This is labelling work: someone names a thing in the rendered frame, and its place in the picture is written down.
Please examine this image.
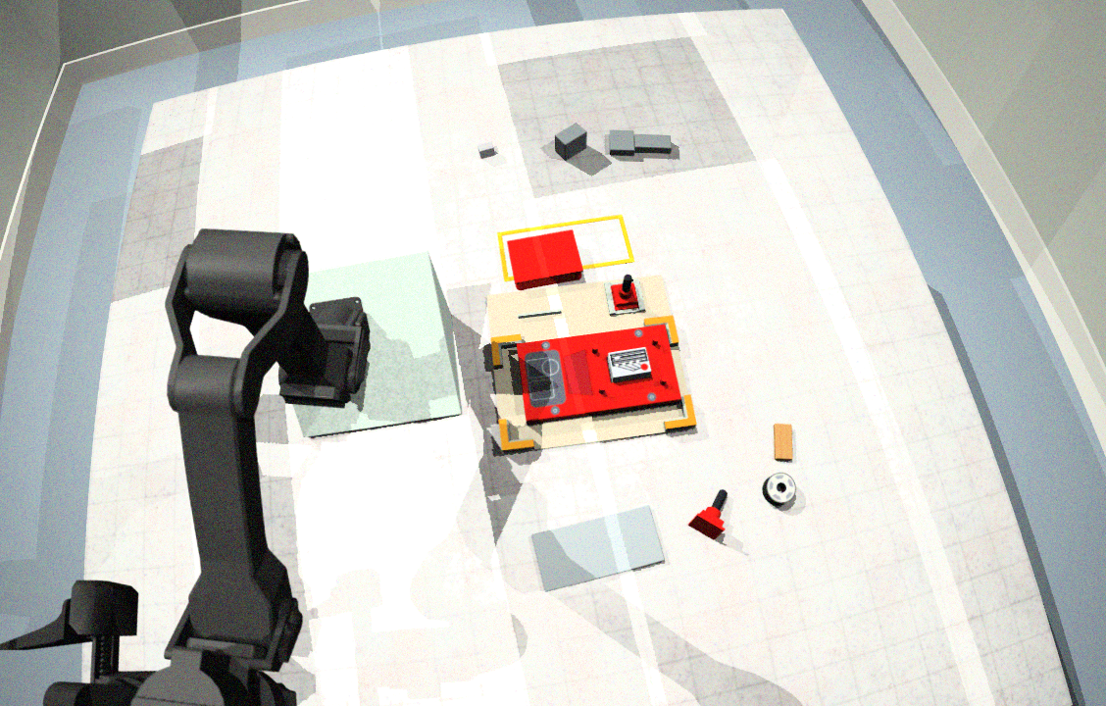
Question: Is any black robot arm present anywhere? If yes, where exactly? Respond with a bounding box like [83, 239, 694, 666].
[42, 227, 371, 706]

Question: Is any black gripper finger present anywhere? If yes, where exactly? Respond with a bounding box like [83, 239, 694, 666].
[0, 598, 92, 650]

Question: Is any orange rectangular block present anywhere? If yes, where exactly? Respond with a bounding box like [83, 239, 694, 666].
[774, 424, 793, 461]

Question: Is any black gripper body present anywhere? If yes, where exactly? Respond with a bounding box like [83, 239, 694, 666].
[69, 580, 156, 684]

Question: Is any small black and white toy wheel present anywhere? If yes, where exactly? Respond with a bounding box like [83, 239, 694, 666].
[762, 473, 796, 506]

